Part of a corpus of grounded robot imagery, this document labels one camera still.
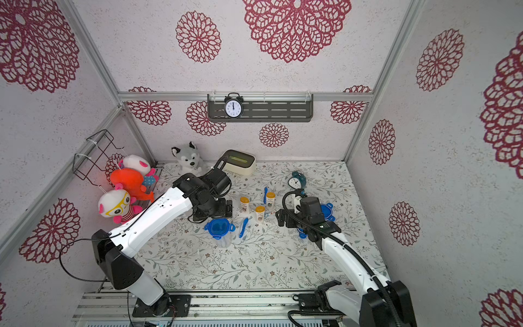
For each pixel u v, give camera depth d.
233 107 0.90
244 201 0.91
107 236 0.43
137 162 0.94
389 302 0.38
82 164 0.72
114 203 0.79
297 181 1.04
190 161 0.99
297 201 0.74
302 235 0.92
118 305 0.75
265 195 1.05
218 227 0.82
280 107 0.95
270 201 0.96
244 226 0.94
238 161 1.13
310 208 0.63
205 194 0.54
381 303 0.40
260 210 0.88
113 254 0.41
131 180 0.88
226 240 0.87
